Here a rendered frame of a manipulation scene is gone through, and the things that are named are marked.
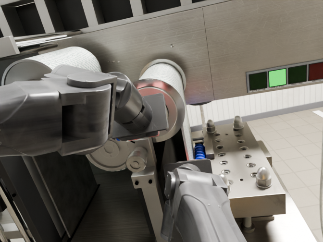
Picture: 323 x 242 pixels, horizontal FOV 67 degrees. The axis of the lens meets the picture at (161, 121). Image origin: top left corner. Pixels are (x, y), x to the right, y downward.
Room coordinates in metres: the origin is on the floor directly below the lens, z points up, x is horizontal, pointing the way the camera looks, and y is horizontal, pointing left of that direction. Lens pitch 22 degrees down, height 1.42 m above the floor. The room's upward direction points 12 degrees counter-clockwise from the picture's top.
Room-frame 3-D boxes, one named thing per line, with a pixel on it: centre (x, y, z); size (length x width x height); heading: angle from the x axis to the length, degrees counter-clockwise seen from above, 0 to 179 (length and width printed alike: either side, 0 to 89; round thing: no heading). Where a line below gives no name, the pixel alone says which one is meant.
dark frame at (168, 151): (0.67, 0.03, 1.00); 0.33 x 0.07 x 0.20; 170
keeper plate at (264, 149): (0.63, -0.28, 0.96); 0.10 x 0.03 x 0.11; 170
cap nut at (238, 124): (0.78, -0.26, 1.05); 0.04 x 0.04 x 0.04
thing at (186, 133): (0.61, -0.06, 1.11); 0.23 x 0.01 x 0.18; 170
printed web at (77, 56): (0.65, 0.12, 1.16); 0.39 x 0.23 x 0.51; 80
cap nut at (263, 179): (0.46, -0.20, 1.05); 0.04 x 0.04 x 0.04
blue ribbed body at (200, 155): (0.61, -0.09, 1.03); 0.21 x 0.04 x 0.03; 170
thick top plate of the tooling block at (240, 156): (0.63, -0.19, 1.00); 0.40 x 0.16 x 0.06; 170
